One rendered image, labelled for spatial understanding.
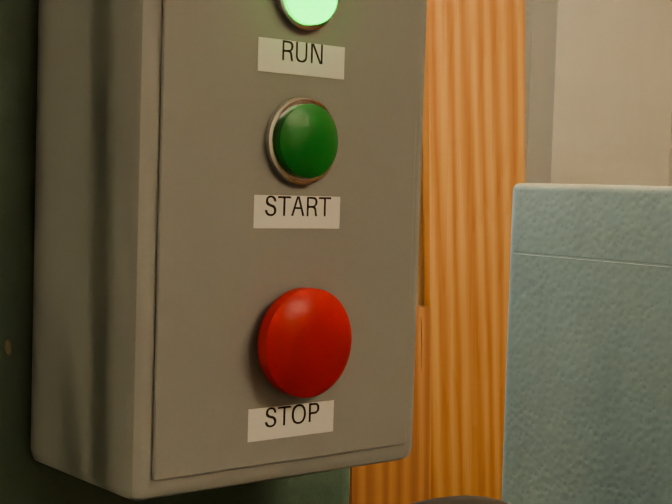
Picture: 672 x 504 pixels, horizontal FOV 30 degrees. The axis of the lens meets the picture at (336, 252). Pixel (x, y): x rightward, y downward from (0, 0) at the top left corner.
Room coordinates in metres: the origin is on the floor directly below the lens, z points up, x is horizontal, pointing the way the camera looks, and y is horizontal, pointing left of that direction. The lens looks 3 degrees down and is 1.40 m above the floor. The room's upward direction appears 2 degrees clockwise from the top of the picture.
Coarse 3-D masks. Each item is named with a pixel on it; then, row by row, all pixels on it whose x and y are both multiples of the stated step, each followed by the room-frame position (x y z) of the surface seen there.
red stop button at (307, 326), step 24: (312, 288) 0.34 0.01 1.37; (288, 312) 0.33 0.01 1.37; (312, 312) 0.34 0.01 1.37; (336, 312) 0.34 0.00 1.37; (264, 336) 0.33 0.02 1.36; (288, 336) 0.33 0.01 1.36; (312, 336) 0.34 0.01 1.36; (336, 336) 0.34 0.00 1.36; (264, 360) 0.33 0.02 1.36; (288, 360) 0.33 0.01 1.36; (312, 360) 0.34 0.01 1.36; (336, 360) 0.34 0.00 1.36; (288, 384) 0.33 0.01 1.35; (312, 384) 0.34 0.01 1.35
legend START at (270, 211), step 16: (256, 208) 0.34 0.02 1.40; (272, 208) 0.34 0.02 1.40; (288, 208) 0.34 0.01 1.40; (304, 208) 0.35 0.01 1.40; (320, 208) 0.35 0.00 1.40; (336, 208) 0.35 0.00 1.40; (256, 224) 0.34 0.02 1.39; (272, 224) 0.34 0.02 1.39; (288, 224) 0.34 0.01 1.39; (304, 224) 0.35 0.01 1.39; (320, 224) 0.35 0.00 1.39; (336, 224) 0.35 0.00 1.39
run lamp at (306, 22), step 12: (276, 0) 0.34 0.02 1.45; (288, 0) 0.34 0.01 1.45; (300, 0) 0.34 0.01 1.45; (312, 0) 0.34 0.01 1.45; (324, 0) 0.34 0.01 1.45; (336, 0) 0.35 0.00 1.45; (288, 12) 0.34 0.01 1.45; (300, 12) 0.34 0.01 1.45; (312, 12) 0.34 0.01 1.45; (324, 12) 0.34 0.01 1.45; (300, 24) 0.34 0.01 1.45; (312, 24) 0.34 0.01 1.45; (324, 24) 0.35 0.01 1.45
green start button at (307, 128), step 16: (288, 112) 0.34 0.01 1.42; (304, 112) 0.34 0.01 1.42; (320, 112) 0.34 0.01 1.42; (272, 128) 0.34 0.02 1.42; (288, 128) 0.34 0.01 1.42; (304, 128) 0.34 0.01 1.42; (320, 128) 0.34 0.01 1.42; (336, 128) 0.35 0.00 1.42; (272, 144) 0.34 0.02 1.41; (288, 144) 0.34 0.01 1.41; (304, 144) 0.34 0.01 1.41; (320, 144) 0.34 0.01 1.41; (336, 144) 0.35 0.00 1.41; (272, 160) 0.34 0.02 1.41; (288, 160) 0.34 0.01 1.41; (304, 160) 0.34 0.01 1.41; (320, 160) 0.34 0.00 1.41; (288, 176) 0.34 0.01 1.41; (304, 176) 0.34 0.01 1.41; (320, 176) 0.35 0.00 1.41
